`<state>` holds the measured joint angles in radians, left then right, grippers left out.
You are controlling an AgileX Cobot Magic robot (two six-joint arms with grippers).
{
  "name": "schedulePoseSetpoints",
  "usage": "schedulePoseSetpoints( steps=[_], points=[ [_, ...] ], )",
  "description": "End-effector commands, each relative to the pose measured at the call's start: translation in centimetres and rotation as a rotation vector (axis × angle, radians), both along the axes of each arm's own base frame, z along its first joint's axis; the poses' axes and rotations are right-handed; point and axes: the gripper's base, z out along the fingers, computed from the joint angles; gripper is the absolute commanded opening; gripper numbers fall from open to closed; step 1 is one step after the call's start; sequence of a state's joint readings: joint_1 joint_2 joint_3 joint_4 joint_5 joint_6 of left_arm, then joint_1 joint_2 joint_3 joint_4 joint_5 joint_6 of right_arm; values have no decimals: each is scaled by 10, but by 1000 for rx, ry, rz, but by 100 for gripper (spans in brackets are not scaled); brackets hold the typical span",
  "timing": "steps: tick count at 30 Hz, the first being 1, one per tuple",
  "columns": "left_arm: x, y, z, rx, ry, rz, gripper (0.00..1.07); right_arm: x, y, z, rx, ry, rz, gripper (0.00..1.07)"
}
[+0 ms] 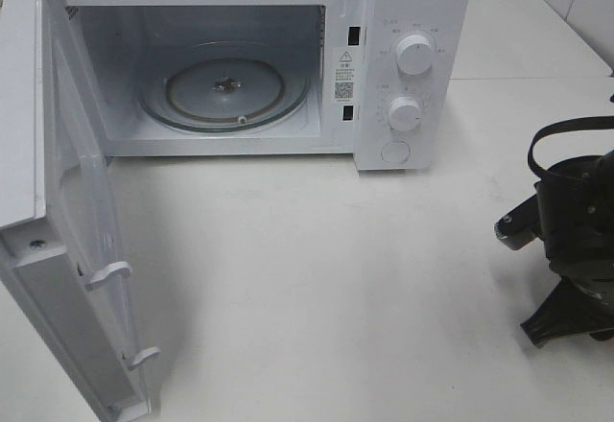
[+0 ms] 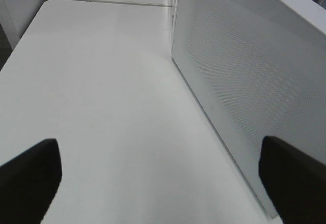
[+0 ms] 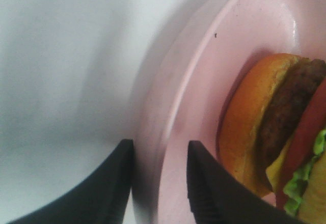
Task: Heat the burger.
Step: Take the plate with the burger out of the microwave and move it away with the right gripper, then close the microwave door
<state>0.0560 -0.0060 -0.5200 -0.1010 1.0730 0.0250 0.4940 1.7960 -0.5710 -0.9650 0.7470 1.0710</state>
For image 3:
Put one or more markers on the burger with lettuce and cheese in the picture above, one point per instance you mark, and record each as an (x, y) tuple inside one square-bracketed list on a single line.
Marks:
[(272, 138)]

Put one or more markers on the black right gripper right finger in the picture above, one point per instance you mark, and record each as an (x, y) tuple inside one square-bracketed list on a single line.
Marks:
[(216, 197)]

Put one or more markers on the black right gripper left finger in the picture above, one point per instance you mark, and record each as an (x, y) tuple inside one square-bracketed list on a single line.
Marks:
[(56, 185)]

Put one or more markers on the pink round plate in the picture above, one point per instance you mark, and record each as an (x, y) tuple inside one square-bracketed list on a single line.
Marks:
[(194, 82)]

